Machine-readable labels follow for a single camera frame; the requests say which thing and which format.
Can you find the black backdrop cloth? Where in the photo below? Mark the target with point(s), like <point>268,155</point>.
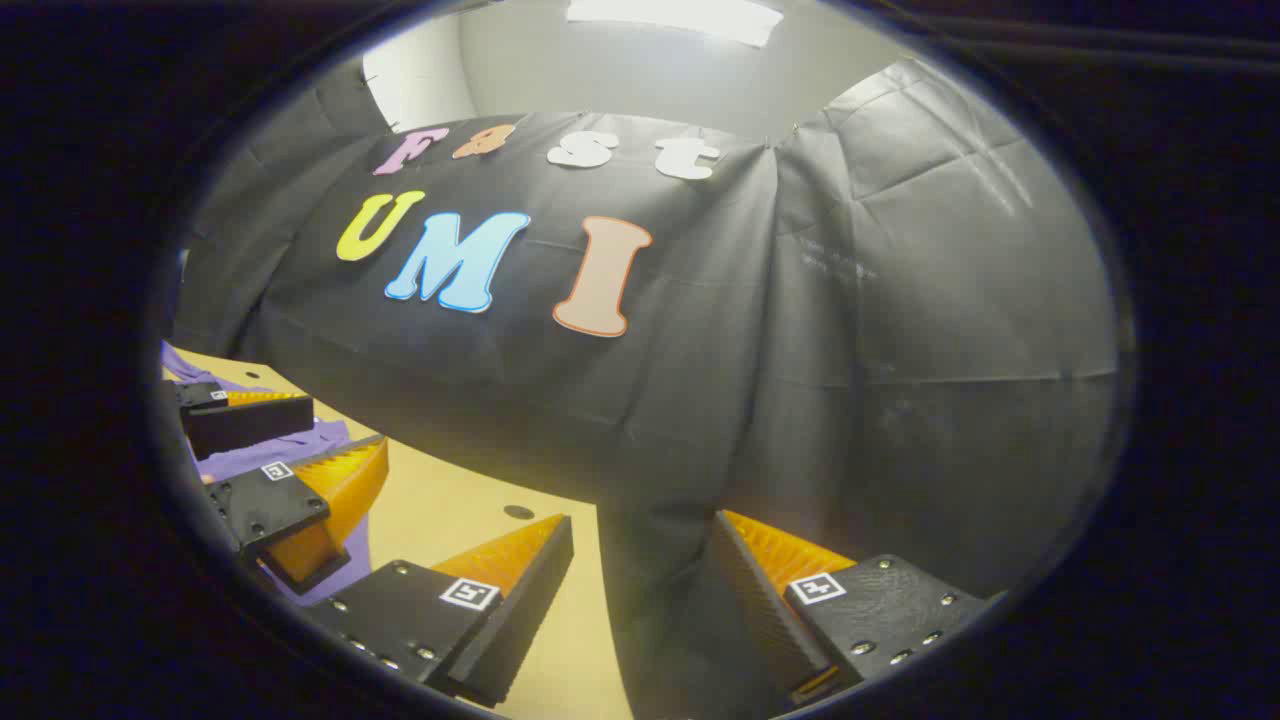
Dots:
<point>700,400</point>

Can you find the purple button shirt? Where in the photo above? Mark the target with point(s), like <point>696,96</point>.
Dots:
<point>228,463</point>

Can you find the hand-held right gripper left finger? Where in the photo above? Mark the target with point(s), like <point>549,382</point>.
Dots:
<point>530,610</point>

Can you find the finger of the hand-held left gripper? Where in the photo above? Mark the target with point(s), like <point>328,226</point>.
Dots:
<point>245,425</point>
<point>270,505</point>

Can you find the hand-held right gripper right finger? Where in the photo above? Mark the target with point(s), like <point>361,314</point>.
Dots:
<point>765,620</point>

